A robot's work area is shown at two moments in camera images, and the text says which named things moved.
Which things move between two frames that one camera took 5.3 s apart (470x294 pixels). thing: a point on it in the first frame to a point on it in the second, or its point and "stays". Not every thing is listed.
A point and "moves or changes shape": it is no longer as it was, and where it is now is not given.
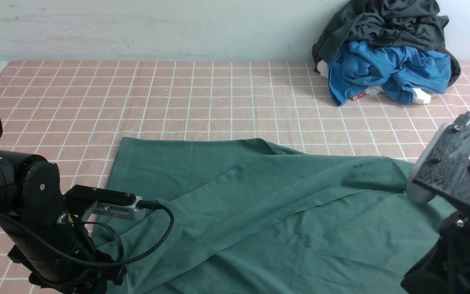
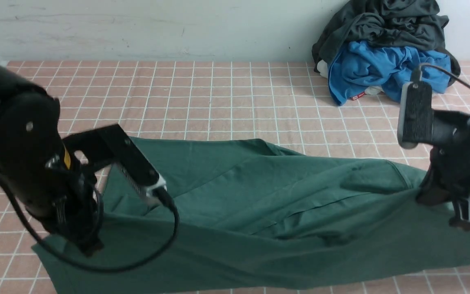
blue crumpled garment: (358, 68) stays
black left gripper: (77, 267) to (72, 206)
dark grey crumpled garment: (417, 25) stays
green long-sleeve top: (240, 216) moves or changes shape
